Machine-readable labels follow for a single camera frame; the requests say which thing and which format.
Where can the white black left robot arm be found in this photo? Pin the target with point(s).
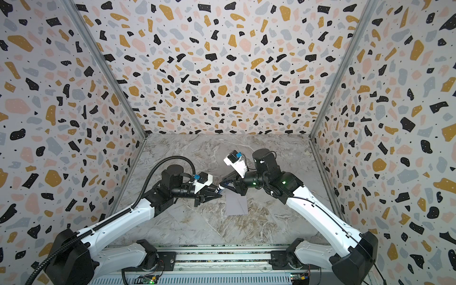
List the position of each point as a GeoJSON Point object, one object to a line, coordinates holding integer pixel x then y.
{"type": "Point", "coordinates": [79, 257]}

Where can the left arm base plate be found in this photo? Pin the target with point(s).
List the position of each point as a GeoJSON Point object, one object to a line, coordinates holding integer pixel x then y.
{"type": "Point", "coordinates": [159, 261]}

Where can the lavender envelope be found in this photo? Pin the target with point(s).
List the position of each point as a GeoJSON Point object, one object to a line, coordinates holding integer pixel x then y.
{"type": "Point", "coordinates": [236, 205]}

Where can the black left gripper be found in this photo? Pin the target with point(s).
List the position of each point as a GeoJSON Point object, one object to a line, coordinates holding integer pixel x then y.
{"type": "Point", "coordinates": [206, 192]}

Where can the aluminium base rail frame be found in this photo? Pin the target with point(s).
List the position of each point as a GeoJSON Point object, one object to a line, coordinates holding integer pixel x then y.
{"type": "Point", "coordinates": [222, 259]}

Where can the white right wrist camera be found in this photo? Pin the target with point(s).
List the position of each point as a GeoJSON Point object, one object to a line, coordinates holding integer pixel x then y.
{"type": "Point", "coordinates": [236, 160]}

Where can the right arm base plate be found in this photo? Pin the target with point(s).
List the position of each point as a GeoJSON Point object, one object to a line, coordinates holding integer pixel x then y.
{"type": "Point", "coordinates": [283, 260]}

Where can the blue glue stick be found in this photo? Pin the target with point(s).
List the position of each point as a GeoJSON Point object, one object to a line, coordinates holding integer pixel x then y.
{"type": "Point", "coordinates": [220, 189]}

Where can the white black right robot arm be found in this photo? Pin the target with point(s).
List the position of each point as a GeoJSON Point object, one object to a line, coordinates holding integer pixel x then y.
{"type": "Point", "coordinates": [350, 254]}

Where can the left aluminium corner post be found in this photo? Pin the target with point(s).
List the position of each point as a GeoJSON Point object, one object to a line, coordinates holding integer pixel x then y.
{"type": "Point", "coordinates": [72, 11]}

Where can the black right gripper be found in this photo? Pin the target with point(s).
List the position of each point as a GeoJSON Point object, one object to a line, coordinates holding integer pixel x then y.
{"type": "Point", "coordinates": [234, 181]}

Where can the right aluminium corner post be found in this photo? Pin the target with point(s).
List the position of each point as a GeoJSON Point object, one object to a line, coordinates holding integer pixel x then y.
{"type": "Point", "coordinates": [346, 60]}

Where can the aluminium corner post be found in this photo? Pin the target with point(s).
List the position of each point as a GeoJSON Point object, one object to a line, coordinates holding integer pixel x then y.
{"type": "Point", "coordinates": [72, 11]}
{"type": "Point", "coordinates": [346, 60]}

